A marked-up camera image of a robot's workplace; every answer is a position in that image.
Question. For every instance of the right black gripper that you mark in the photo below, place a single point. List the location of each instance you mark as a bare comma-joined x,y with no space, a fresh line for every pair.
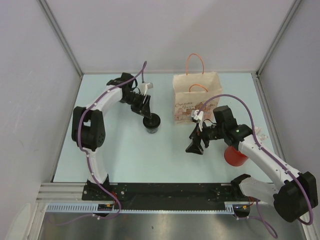
195,147

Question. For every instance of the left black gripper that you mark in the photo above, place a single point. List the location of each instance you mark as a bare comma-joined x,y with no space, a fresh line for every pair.
143,108

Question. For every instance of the black coffee cup lid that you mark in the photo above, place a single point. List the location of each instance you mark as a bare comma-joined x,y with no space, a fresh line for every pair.
153,122

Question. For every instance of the dark translucent coffee cup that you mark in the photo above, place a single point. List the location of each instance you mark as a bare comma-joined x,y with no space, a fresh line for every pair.
152,130

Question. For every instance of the paper takeout bag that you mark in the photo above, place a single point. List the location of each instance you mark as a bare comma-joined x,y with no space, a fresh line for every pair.
192,90

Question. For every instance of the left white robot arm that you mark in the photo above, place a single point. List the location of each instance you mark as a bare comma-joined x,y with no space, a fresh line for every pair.
88,127

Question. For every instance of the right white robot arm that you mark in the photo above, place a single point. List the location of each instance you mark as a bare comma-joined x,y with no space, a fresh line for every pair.
291,192

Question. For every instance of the red straw holder cup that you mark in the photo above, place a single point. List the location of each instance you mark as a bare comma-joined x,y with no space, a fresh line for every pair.
234,157

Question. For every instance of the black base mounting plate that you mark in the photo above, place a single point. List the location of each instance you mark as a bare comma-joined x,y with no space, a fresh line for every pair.
176,196

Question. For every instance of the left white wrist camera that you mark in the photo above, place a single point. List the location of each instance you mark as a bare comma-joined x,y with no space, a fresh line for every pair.
145,86

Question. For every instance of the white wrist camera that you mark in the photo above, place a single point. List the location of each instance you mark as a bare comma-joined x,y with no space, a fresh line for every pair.
145,86
197,116

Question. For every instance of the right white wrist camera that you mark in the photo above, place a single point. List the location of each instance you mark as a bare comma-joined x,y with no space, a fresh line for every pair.
197,116

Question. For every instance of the aluminium frame rail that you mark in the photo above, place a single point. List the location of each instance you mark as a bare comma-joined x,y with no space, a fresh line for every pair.
60,192

